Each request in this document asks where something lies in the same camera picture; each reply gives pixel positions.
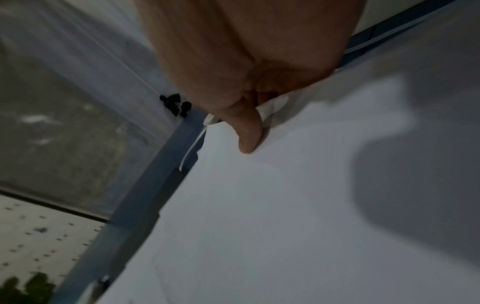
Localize person's right hand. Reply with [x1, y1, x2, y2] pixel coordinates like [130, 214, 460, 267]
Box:
[133, 0, 367, 154]

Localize white bed sheet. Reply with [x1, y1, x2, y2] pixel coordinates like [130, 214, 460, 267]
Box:
[108, 0, 480, 304]

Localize small black object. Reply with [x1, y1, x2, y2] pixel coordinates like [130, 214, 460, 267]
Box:
[159, 93, 193, 118]

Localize blue mattress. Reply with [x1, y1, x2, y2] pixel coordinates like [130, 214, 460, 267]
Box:
[52, 0, 456, 304]

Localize green plant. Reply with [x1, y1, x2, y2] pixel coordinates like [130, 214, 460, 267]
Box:
[0, 271, 58, 304]

